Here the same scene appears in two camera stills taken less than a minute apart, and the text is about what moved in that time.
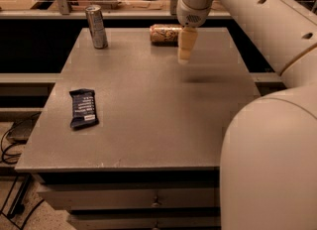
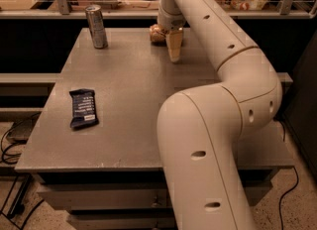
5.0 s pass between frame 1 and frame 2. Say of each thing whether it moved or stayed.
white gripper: moved
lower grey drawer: stayed
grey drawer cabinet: stayed
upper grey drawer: stayed
